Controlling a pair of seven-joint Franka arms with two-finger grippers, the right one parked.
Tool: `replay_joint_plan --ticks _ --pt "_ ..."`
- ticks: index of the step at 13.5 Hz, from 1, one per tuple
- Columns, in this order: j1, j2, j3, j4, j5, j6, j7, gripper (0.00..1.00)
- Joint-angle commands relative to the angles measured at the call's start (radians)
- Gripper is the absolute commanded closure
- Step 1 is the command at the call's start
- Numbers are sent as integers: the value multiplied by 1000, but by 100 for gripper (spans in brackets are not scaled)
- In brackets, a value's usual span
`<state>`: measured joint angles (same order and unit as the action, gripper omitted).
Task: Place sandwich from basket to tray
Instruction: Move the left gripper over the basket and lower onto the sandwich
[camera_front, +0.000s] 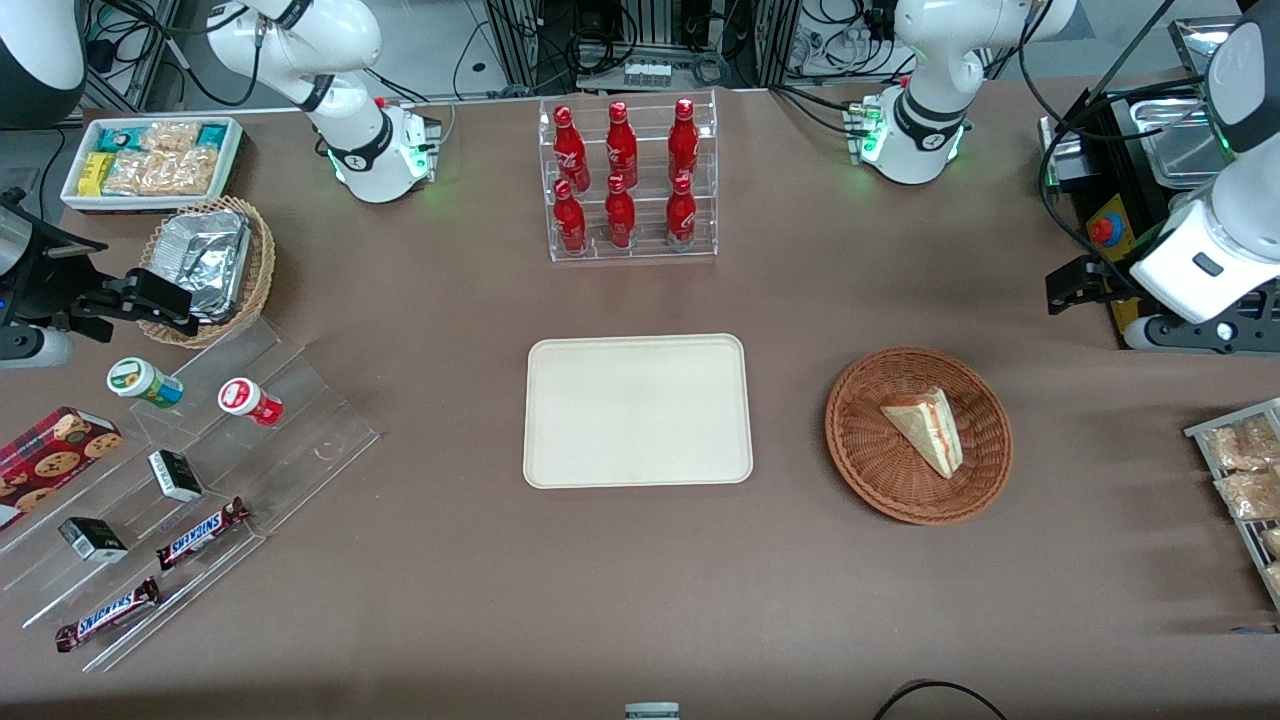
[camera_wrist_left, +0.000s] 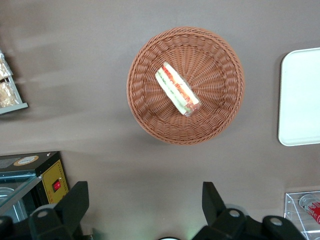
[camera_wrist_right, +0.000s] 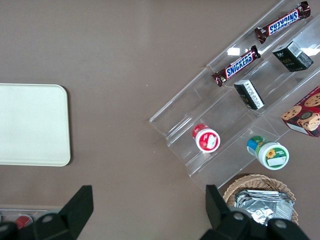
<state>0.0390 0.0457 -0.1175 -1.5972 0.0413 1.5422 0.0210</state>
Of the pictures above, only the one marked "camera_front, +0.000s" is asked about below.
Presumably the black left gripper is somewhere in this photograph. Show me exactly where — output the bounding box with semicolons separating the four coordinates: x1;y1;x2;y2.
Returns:
1046;256;1141;317

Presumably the triangle sandwich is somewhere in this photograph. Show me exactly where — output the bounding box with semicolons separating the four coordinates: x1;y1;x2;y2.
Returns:
880;386;964;480

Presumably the light wicker basket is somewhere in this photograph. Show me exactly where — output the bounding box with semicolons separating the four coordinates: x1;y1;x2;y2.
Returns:
138;196;277;350

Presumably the steel tray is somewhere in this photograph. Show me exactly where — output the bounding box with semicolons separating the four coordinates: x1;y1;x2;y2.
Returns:
1168;14;1244;73
1138;93;1233;189

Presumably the round brown wicker basket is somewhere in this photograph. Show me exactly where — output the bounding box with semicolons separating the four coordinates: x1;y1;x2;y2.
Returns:
825;347;1014;526

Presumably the right tray of snacks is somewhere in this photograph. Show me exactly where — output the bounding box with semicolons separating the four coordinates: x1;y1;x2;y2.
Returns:
1183;397;1280;613

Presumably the cream plastic tray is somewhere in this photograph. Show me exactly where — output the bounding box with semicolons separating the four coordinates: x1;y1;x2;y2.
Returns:
523;334;754;490

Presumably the silver foil container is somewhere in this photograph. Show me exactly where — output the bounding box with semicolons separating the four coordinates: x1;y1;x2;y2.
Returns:
148;209;252;323

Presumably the green lid cup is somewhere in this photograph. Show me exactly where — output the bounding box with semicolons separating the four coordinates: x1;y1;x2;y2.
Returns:
107;357;185;410

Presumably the black emergency stop box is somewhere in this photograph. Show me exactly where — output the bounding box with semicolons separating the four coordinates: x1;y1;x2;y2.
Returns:
1038;88;1241;349

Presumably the red lid cup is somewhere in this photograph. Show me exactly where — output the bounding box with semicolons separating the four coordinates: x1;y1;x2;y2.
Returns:
218;377;284;428

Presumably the clear cracker bag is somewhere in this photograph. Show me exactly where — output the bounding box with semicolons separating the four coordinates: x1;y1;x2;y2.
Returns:
102;146;219;197
138;121;203;154

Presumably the white rectangular snack bin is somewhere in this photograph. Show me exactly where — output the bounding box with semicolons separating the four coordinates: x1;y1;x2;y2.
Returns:
60;116;245;213

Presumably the clear acrylic stepped display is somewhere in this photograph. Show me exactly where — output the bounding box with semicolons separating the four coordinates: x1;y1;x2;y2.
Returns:
0;316;381;674

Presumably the small black box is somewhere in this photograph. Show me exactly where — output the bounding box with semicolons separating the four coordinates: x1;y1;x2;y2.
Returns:
58;516;130;564
148;449;205;504

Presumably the red cookie box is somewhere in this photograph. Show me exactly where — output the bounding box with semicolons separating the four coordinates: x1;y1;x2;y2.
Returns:
0;406;124;532

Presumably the Snickers chocolate bar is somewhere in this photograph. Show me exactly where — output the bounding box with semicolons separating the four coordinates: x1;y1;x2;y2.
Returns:
155;496;251;572
55;576;163;654

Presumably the clear wrapped bread pack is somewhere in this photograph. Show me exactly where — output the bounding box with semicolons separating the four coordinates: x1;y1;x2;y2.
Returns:
1203;414;1280;473
1214;467;1280;522

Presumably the red soda bottle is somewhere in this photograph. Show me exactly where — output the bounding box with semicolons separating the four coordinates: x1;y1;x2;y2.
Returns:
666;172;698;247
668;97;700;184
606;101;639;189
605;174;637;250
553;105;591;193
553;179;588;255

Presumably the clear acrylic bottle rack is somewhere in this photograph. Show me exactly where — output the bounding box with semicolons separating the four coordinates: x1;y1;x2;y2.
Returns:
538;89;719;264

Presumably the black floor cable loop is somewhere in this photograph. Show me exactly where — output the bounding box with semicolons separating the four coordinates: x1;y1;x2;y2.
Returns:
872;680;1009;720

